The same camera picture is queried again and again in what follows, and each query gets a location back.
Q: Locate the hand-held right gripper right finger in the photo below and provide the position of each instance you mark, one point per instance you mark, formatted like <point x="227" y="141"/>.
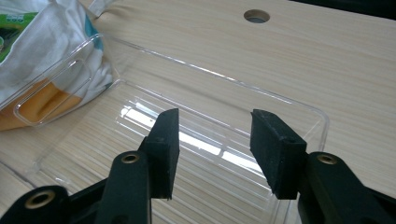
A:
<point x="275" y="149"/>

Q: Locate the green snack packet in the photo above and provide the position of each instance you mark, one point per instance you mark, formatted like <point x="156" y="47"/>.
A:
<point x="12" y="31"/>

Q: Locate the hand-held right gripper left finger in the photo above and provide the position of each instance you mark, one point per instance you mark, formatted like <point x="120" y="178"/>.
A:
<point x="163" y="149"/>

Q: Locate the clear plastic storage box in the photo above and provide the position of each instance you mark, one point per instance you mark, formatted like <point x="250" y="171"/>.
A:
<point x="218" y="102"/>

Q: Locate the orange yellow object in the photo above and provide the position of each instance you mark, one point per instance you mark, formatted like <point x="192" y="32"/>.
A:
<point x="40" y="105"/>

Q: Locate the white tote bag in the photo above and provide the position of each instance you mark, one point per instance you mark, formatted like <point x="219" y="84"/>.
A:
<point x="53" y="37"/>

